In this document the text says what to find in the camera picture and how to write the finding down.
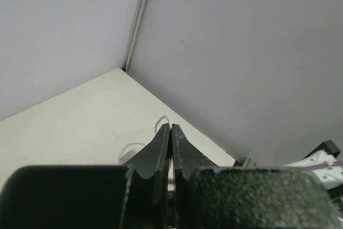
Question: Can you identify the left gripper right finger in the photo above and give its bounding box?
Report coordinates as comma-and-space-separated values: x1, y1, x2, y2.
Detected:
171, 124, 338, 228

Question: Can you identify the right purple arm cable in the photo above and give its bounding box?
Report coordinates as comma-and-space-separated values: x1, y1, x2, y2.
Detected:
305, 160, 343, 171

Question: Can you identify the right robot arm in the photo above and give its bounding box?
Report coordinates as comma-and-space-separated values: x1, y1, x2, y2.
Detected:
284, 140, 342, 201

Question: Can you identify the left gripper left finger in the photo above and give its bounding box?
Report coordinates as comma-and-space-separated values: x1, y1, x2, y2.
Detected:
1, 124, 171, 228

